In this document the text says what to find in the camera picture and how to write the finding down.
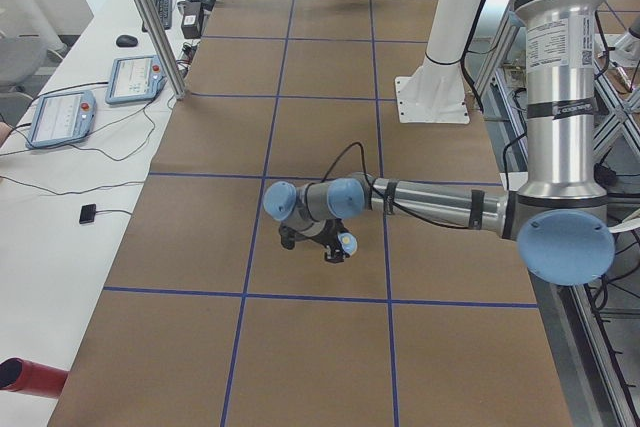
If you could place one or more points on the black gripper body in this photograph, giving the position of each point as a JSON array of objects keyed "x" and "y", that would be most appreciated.
[{"x": 326, "y": 238}]

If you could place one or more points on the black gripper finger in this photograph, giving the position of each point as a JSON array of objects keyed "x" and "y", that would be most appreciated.
[
  {"x": 287, "y": 241},
  {"x": 332, "y": 258}
]

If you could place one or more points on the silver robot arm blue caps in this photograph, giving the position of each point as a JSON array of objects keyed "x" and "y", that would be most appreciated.
[{"x": 557, "y": 217}]

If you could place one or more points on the brown paper mat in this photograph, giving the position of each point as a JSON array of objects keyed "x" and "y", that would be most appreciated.
[{"x": 205, "y": 320}]

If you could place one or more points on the small black square device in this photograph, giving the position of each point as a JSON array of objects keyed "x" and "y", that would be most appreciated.
[{"x": 87, "y": 213}]

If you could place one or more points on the far blue teach pendant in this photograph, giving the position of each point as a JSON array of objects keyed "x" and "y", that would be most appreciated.
[{"x": 135, "y": 79}]

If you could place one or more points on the blue teach pendant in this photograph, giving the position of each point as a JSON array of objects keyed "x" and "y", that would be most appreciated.
[
  {"x": 135, "y": 79},
  {"x": 61, "y": 119}
]

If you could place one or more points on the black power adapter box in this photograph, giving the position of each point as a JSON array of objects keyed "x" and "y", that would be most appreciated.
[{"x": 192, "y": 20}]

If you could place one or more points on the near blue teach pendant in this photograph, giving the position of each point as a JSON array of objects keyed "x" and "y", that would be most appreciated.
[{"x": 61, "y": 119}]

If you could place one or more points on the black computer mouse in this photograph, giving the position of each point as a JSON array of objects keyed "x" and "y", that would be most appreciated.
[{"x": 126, "y": 41}]

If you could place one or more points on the black keyboard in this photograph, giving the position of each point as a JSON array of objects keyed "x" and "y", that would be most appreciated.
[{"x": 164, "y": 10}]

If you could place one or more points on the red cylinder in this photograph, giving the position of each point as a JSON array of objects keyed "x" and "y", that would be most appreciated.
[{"x": 32, "y": 378}]

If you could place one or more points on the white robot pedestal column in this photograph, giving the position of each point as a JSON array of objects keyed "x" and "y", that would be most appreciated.
[{"x": 435, "y": 92}]

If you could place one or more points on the aluminium frame rail right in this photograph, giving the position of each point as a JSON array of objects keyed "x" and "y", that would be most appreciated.
[{"x": 596, "y": 353}]

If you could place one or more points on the aluminium frame post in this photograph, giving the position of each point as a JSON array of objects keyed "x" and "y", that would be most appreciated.
[{"x": 156, "y": 31}]

